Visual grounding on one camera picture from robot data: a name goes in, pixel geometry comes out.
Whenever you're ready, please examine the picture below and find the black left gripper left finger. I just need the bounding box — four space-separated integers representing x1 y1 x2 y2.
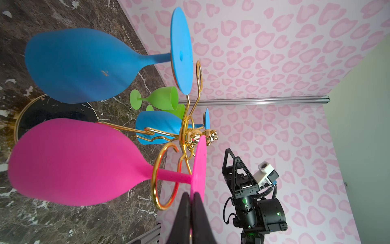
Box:
166 192 191 244

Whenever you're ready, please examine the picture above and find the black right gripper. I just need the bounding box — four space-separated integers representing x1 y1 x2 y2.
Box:
222 148 260 200

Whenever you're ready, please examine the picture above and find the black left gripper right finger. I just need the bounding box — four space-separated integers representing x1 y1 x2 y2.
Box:
191 192 217 244

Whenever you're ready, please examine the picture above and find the green wine glass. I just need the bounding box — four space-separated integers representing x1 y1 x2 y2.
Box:
146 104 185 120
130 86 179 110

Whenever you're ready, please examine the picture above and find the pink wine glass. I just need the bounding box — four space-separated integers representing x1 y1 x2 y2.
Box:
8 119 207 210

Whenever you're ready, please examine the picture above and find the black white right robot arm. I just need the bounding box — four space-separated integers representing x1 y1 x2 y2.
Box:
222 148 288 244

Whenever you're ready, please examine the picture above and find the blue wine glass rear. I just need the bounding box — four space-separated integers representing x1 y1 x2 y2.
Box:
135 109 210 145

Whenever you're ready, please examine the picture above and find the blue wine glass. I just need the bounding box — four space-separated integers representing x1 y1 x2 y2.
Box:
135 109 210 145
25 7 194 104

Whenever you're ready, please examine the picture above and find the blue wine glass front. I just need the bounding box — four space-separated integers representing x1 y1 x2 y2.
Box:
25 7 194 104

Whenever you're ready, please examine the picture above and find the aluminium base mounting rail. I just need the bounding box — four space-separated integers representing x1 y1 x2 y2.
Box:
127 223 161 244

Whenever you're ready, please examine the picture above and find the gold wire wine glass rack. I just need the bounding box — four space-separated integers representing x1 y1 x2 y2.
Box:
13 60 219 211

